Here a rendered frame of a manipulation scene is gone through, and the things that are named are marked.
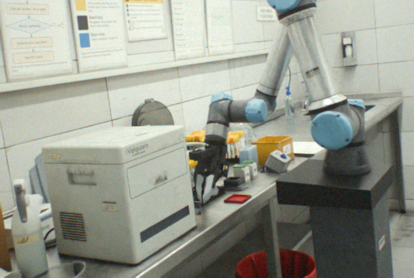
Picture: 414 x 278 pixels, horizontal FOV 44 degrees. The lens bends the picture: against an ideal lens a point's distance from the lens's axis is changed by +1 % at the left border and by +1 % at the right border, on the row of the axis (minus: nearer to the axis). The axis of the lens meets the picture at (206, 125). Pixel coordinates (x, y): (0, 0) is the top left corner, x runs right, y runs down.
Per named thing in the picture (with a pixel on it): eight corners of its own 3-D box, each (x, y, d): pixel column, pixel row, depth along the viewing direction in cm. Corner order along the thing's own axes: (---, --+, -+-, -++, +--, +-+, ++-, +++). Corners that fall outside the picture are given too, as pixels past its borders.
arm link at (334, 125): (366, 136, 156) (310, -36, 155) (356, 147, 143) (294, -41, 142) (328, 146, 162) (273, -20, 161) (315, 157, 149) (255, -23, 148)
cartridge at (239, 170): (245, 184, 187) (243, 167, 186) (234, 184, 190) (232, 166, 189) (250, 181, 191) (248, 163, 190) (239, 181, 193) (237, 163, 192)
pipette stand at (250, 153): (254, 175, 200) (251, 150, 198) (237, 175, 203) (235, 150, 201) (262, 169, 208) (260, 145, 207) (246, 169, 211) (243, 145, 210)
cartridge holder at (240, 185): (242, 191, 180) (240, 180, 179) (219, 189, 184) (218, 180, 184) (248, 186, 185) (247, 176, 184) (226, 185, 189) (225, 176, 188)
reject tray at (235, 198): (242, 203, 165) (242, 200, 165) (224, 202, 169) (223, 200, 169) (251, 196, 171) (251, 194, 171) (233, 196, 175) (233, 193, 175)
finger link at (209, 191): (218, 207, 161) (223, 178, 164) (209, 203, 157) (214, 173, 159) (210, 206, 163) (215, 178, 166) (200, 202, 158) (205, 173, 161)
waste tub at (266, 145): (281, 166, 209) (279, 142, 207) (252, 165, 216) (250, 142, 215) (295, 158, 220) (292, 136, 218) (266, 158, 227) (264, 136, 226)
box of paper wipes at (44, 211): (20, 249, 147) (12, 206, 145) (-9, 246, 152) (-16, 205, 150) (73, 222, 167) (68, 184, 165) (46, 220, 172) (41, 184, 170)
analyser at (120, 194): (136, 267, 124) (118, 145, 120) (56, 255, 139) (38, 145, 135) (202, 223, 150) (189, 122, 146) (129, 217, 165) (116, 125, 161)
